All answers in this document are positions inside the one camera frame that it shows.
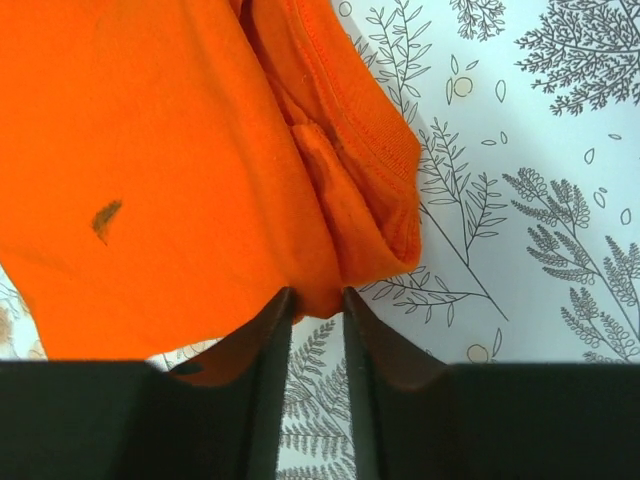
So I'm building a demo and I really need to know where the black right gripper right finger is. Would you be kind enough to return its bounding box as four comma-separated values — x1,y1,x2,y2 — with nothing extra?
343,288,639,479

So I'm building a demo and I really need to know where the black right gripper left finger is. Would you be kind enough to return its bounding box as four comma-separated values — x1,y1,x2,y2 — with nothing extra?
1,288,294,479

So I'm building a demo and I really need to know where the orange t shirt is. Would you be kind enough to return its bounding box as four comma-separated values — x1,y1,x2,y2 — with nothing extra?
1,1,421,359

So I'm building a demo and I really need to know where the floral patterned table mat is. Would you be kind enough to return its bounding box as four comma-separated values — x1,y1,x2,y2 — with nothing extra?
1,1,639,479

